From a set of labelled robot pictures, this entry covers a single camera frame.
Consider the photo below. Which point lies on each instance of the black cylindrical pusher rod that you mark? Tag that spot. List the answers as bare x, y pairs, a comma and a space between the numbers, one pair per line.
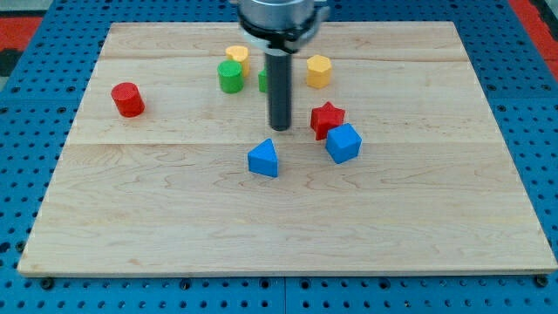
279, 91

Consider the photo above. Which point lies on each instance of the yellow hexagon block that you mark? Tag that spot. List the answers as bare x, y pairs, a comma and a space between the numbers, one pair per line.
319, 69

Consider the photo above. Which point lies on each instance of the blue triangle block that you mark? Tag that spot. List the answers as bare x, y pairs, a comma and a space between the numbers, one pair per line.
262, 159

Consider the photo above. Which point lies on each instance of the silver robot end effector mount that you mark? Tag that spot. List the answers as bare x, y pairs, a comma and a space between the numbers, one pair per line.
280, 26

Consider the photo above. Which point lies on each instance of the red cylinder block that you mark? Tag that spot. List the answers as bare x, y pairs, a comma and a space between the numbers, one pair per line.
127, 99

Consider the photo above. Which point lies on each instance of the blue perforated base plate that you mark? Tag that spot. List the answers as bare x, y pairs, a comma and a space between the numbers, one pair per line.
41, 97

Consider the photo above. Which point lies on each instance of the wooden board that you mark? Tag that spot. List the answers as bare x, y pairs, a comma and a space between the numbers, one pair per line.
168, 193

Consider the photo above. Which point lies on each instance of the blue cube block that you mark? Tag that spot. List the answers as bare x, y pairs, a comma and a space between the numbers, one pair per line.
343, 143

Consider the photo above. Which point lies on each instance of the green block behind rod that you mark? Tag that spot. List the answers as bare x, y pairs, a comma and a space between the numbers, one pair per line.
262, 81

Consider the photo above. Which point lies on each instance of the yellow heart block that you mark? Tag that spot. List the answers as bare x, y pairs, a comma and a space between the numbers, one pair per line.
240, 54

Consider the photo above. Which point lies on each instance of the red star block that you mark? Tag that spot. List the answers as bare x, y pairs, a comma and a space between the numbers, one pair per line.
325, 117

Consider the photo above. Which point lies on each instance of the green cylinder block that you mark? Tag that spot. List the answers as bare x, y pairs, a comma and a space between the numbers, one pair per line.
230, 76

